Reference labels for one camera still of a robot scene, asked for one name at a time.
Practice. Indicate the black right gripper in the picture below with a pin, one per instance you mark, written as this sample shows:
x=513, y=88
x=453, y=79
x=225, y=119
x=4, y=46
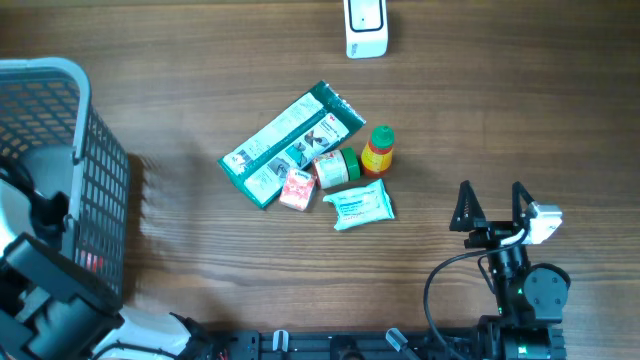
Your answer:
x=489, y=231

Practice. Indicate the teal wet wipes pack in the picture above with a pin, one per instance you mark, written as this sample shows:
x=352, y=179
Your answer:
x=361, y=205

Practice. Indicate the yellow bottle green cap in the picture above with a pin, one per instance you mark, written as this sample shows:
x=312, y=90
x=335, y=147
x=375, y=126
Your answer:
x=376, y=157

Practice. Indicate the white jar green lid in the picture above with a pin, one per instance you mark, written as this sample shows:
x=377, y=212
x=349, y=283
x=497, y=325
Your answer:
x=336, y=167

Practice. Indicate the orange Kleenex tissue pack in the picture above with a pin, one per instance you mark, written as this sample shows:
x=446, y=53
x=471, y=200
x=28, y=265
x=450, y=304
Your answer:
x=298, y=189

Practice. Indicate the green 3M glove package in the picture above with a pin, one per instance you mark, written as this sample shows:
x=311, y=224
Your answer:
x=317, y=122

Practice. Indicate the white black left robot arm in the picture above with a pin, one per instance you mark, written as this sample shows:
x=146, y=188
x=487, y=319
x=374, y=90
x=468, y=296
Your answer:
x=61, y=281

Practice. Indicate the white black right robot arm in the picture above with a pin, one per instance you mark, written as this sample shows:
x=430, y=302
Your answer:
x=530, y=297

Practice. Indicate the white barcode scanner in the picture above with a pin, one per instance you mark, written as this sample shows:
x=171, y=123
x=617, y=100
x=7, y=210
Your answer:
x=366, y=28

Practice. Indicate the grey plastic mesh basket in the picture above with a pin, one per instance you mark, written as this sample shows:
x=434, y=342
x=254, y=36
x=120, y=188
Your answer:
x=50, y=127

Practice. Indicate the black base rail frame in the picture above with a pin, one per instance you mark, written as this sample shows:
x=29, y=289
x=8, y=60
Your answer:
x=350, y=345

